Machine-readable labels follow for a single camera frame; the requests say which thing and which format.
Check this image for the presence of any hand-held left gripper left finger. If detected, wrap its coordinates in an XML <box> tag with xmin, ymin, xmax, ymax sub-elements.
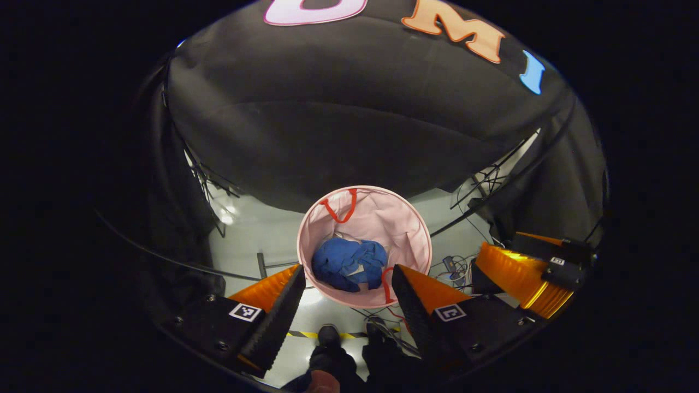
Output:
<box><xmin>161</xmin><ymin>264</ymin><xmax>307</xmax><ymax>378</ymax></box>

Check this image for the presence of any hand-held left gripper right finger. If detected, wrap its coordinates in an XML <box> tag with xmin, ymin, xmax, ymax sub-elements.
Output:
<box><xmin>392</xmin><ymin>264</ymin><xmax>547</xmax><ymax>372</ymax></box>

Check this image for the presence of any blue shirt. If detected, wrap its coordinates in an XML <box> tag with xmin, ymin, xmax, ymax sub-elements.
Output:
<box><xmin>311</xmin><ymin>236</ymin><xmax>388</xmax><ymax>293</ymax></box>

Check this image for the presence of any pink laundry hamper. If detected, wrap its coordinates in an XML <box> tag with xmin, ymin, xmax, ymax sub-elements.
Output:
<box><xmin>297</xmin><ymin>186</ymin><xmax>433</xmax><ymax>309</ymax></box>

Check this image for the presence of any yellow black floor tape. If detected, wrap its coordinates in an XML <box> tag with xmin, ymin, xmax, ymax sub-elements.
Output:
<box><xmin>287</xmin><ymin>329</ymin><xmax>405</xmax><ymax>340</ymax></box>

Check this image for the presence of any person's right leg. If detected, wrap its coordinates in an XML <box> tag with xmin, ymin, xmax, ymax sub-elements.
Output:
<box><xmin>363</xmin><ymin>319</ymin><xmax>424</xmax><ymax>385</ymax></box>

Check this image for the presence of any person's leg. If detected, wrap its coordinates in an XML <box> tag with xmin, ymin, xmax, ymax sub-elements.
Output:
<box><xmin>363</xmin><ymin>319</ymin><xmax>424</xmax><ymax>385</ymax></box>
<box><xmin>281</xmin><ymin>324</ymin><xmax>364</xmax><ymax>393</ymax></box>

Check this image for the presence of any person's left leg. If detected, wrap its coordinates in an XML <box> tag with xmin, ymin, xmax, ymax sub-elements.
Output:
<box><xmin>281</xmin><ymin>324</ymin><xmax>364</xmax><ymax>393</ymax></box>

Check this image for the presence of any floor power strip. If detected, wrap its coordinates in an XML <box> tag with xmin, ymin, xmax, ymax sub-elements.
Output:
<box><xmin>441</xmin><ymin>254</ymin><xmax>465</xmax><ymax>280</ymax></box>

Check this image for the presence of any black tripod stand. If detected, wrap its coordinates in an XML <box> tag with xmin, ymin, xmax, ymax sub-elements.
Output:
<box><xmin>451</xmin><ymin>131</ymin><xmax>541</xmax><ymax>213</ymax></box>
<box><xmin>183</xmin><ymin>145</ymin><xmax>241</xmax><ymax>238</ymax></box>

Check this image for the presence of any black backdrop cloth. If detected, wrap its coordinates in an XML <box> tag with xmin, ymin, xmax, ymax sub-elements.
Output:
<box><xmin>131</xmin><ymin>0</ymin><xmax>608</xmax><ymax>323</ymax></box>

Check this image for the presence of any floor cable bundle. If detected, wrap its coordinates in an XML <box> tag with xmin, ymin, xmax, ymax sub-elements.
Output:
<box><xmin>349</xmin><ymin>306</ymin><xmax>418</xmax><ymax>355</ymax></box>

